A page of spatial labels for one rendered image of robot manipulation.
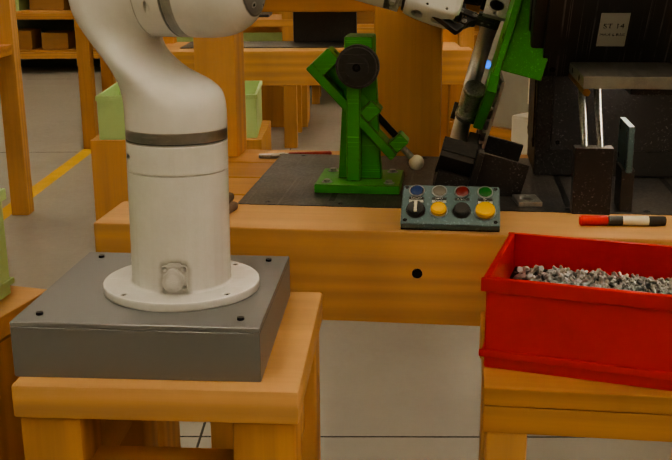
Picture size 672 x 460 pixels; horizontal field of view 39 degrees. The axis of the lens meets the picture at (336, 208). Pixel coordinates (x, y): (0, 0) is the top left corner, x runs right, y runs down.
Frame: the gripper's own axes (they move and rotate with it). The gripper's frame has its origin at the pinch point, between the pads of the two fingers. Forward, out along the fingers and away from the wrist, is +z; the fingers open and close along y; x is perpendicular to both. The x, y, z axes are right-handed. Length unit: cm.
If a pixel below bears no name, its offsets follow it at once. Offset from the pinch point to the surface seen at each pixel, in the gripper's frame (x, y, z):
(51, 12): 737, 500, -433
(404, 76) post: 30.4, 4.7, -12.1
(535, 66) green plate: -4.0, -12.4, 9.3
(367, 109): 8.7, -21.2, -16.0
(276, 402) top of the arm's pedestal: -28, -87, -13
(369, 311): 8, -58, -6
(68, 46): 767, 482, -410
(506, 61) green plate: -3.6, -12.7, 4.4
